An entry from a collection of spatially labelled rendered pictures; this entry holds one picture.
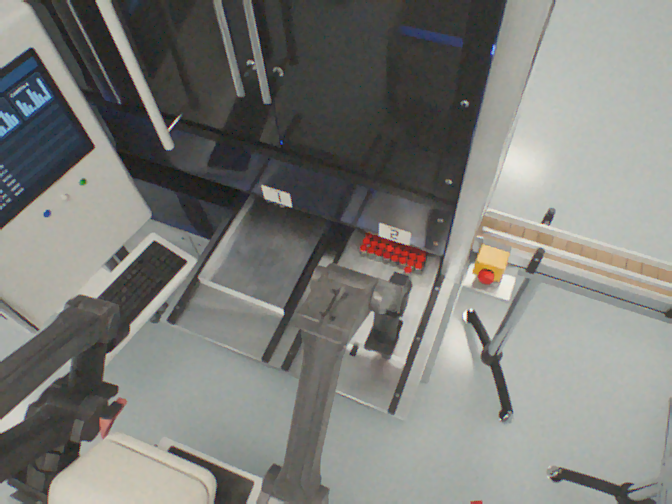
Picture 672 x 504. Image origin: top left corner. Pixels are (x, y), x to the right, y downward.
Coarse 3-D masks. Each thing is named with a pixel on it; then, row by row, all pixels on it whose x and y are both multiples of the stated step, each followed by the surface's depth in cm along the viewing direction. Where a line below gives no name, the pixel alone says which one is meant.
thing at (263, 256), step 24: (240, 216) 160; (264, 216) 161; (288, 216) 161; (312, 216) 160; (240, 240) 157; (264, 240) 157; (288, 240) 156; (312, 240) 156; (216, 264) 153; (240, 264) 153; (264, 264) 153; (288, 264) 152; (216, 288) 149; (240, 288) 149; (264, 288) 149; (288, 288) 148
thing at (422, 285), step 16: (352, 240) 155; (352, 256) 152; (432, 256) 151; (368, 272) 150; (384, 272) 149; (400, 272) 149; (432, 272) 149; (416, 288) 146; (416, 304) 144; (368, 320) 142; (416, 320) 141; (400, 336) 139; (400, 352) 137
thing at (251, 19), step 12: (252, 0) 89; (252, 12) 91; (252, 24) 92; (252, 36) 94; (252, 48) 97; (264, 60) 100; (264, 72) 101; (276, 72) 108; (264, 84) 104; (264, 96) 106
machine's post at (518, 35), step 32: (512, 0) 77; (544, 0) 75; (512, 32) 81; (512, 64) 85; (512, 96) 90; (480, 128) 99; (480, 160) 105; (480, 192) 113; (448, 256) 138; (448, 320) 168
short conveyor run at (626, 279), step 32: (480, 224) 151; (512, 224) 150; (544, 224) 146; (512, 256) 145; (544, 256) 144; (576, 256) 139; (608, 256) 143; (640, 256) 138; (576, 288) 145; (608, 288) 140; (640, 288) 138
